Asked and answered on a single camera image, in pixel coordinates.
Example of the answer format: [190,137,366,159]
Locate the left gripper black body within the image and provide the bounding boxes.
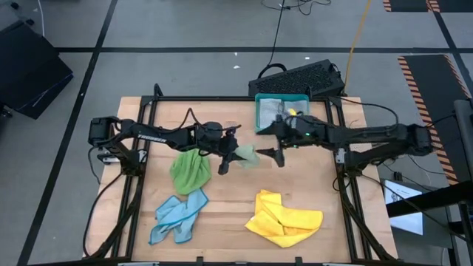
[195,121,241,176]

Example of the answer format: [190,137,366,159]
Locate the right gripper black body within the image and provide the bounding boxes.
[258,115,328,149]

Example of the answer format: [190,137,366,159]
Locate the pale green teal-edged towel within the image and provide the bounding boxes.
[234,143,261,170]

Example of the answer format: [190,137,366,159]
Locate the light grey waffle towel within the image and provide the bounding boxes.
[257,98,282,129]

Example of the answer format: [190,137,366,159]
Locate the bright green microfiber towel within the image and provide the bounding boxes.
[169,149,213,196]

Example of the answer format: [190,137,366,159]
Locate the yellow microfiber towel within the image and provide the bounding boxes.
[245,189,324,248]

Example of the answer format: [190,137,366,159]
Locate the light blue microfiber towel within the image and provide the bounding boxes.
[149,188,210,245]

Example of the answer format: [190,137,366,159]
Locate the teal plastic bin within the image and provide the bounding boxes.
[254,92,310,134]

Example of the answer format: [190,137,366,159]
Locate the black perforated computer case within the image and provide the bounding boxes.
[248,58,347,98]

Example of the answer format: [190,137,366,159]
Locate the large black hazard-striped mat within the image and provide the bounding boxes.
[397,54,473,186]

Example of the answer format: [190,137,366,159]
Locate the white printed sign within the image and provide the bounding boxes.
[384,179,425,236]

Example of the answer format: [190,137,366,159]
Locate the black stand beam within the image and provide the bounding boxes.
[386,180,473,219]

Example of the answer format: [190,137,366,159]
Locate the narrow black hazard-striped mat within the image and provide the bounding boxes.
[382,0,473,13]

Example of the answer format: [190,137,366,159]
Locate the large black case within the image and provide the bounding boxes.
[0,20,75,120]

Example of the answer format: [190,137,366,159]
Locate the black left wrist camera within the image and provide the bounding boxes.
[201,121,225,140]

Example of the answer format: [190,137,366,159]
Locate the black left wrist camera cable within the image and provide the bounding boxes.
[179,106,203,130]

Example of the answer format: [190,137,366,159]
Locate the black floor cable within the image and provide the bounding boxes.
[257,0,289,79]

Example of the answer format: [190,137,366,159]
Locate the yellow cable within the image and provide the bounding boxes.
[342,0,373,95]

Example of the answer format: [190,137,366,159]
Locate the black left arm base cable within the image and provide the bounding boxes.
[82,171,126,258]

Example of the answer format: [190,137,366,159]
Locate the white floor cable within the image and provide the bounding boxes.
[36,0,46,38]

